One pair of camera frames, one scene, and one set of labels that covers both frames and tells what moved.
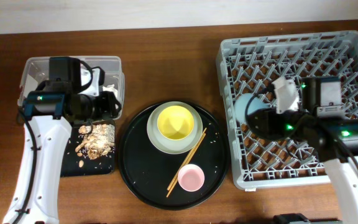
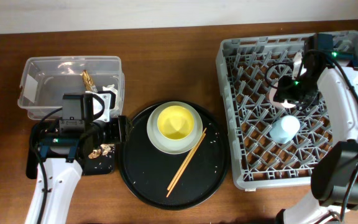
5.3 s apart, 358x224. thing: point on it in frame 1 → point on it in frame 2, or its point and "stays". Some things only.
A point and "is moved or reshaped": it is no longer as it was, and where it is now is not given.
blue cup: (247, 104) is moved or reshaped
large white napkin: (110, 88) stays
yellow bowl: (175, 122) stays
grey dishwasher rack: (250, 65) stays
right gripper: (265, 128) → (282, 93)
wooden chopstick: (186, 165) stays
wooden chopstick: (187, 158) stays
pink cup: (191, 177) → (284, 104)
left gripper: (112, 109) → (119, 126)
